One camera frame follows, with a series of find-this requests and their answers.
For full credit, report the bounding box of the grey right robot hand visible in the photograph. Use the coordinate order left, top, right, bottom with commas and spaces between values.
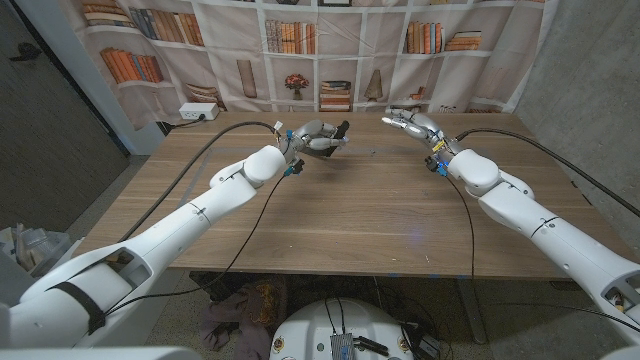
381, 110, 454, 156

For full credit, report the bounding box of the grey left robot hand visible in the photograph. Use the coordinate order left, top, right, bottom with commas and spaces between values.
279, 118, 350, 160

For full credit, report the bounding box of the black velcro strap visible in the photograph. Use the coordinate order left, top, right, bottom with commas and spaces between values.
324, 120, 351, 159

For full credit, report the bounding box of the printed bookshelf backdrop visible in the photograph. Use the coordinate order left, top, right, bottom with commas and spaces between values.
59, 0, 559, 131

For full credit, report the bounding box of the white power strip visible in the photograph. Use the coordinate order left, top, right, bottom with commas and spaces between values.
178, 102, 220, 121

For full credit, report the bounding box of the purple cloth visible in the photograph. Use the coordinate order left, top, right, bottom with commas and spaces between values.
199, 277, 289, 360

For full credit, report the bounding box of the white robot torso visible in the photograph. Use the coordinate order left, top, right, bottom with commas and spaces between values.
269, 298, 415, 360

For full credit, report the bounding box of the grey table leg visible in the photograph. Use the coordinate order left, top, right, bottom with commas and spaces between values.
457, 278, 489, 345

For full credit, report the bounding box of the small grey electronics box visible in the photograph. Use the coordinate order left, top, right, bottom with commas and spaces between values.
329, 333, 355, 360

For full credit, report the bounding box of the black power adapter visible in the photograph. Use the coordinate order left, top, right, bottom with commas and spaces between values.
418, 335, 441, 359

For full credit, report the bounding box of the clear plastic container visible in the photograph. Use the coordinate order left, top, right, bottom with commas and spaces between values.
0, 223, 71, 274

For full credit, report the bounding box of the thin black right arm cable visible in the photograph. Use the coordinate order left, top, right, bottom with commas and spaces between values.
444, 174, 476, 279

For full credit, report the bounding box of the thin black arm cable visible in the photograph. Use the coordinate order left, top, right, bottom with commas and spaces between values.
102, 174, 286, 317
444, 174, 476, 279

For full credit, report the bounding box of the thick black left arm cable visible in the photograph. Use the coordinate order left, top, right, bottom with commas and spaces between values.
117, 120, 279, 244

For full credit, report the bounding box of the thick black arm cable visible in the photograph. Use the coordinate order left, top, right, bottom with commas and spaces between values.
453, 127, 640, 219
117, 120, 279, 244

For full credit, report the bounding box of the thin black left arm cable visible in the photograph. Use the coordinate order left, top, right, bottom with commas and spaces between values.
102, 174, 286, 317

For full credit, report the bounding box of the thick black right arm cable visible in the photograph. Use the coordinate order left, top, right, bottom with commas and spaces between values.
453, 127, 640, 219

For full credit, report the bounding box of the white door frame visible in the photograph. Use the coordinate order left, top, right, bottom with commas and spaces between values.
14, 0, 166, 156

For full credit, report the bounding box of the black door handle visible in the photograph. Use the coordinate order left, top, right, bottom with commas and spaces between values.
8, 42, 44, 64

